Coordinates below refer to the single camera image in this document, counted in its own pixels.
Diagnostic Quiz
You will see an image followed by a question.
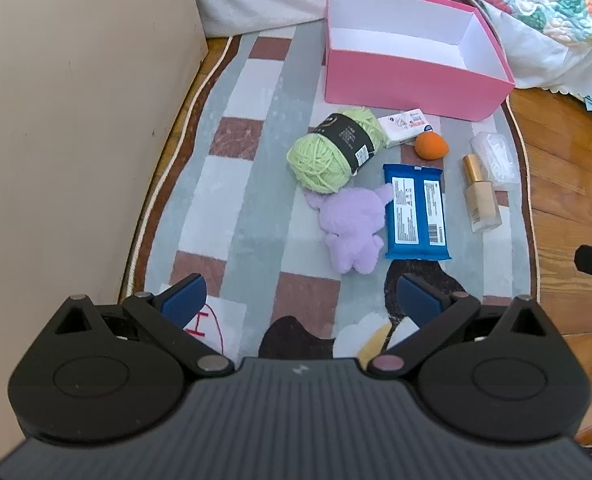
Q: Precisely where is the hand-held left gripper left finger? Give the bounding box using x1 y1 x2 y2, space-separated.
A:
51 274 235 378

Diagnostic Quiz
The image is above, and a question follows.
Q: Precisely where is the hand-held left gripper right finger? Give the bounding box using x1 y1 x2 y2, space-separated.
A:
366 274 559 378

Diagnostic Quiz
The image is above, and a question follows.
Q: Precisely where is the blue wet wipes pack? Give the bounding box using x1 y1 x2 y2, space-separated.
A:
382 163 452 262

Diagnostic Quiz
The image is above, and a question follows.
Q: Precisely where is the purple plush toy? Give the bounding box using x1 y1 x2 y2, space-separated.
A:
304 183 394 276

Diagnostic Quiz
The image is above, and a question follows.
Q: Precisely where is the foundation bottle with gold cap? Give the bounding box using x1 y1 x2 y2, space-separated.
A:
462 154 504 234

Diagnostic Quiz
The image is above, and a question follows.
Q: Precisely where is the clear floss picks box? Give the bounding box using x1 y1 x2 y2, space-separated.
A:
470 131 518 192

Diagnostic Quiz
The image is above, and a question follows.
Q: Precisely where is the orange makeup sponge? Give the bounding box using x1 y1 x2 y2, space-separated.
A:
414 131 450 159

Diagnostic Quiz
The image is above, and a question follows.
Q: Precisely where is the white tissue pack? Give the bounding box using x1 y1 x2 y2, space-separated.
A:
378 108 439 148

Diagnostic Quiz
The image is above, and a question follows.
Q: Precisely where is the green yarn ball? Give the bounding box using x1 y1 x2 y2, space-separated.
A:
286 107 389 195

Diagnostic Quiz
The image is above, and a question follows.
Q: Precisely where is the pink cardboard box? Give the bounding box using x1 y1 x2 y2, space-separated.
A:
323 0 517 122

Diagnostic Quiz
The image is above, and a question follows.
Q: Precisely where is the checkered rug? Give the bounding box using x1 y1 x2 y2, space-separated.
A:
118 0 541 361

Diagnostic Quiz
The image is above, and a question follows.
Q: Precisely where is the beige wooden cabinet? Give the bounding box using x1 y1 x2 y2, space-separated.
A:
0 0 209 456

